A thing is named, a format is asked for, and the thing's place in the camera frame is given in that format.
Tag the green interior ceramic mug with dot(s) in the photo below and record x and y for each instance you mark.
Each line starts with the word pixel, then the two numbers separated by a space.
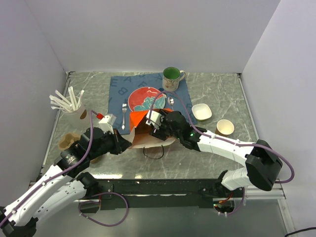
pixel 171 78

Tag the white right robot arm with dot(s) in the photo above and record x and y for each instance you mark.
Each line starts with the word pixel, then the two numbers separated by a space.
pixel 260 164

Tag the white square bowl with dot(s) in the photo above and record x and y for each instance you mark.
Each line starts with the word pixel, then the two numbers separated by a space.
pixel 201 111

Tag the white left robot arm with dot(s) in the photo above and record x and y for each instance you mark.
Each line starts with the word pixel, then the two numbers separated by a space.
pixel 64 182

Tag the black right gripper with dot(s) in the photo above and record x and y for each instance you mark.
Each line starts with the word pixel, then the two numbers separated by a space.
pixel 158 132

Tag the brown cardboard cup carrier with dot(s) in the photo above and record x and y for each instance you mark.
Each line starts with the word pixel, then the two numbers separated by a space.
pixel 68 139

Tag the silver fork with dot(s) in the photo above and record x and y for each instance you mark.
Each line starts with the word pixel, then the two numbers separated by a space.
pixel 124 109

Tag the white wrapped straws bundle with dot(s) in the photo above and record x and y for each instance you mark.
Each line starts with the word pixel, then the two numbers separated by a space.
pixel 67 104

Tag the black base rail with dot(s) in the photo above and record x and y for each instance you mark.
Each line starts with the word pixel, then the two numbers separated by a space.
pixel 150 193

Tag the red teal floral plate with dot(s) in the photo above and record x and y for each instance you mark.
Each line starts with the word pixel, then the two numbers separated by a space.
pixel 141 99

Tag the orange paper bag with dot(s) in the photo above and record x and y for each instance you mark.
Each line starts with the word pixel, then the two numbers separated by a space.
pixel 140 131

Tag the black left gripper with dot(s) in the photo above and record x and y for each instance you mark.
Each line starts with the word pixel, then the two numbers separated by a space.
pixel 121 143

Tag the white straw holder cup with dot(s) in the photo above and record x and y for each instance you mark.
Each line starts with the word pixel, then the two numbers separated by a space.
pixel 78 118

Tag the blue letter placemat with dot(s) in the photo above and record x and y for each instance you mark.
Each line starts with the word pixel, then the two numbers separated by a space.
pixel 121 88

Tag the silver spoon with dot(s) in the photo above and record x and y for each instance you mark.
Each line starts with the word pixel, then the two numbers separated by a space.
pixel 170 101

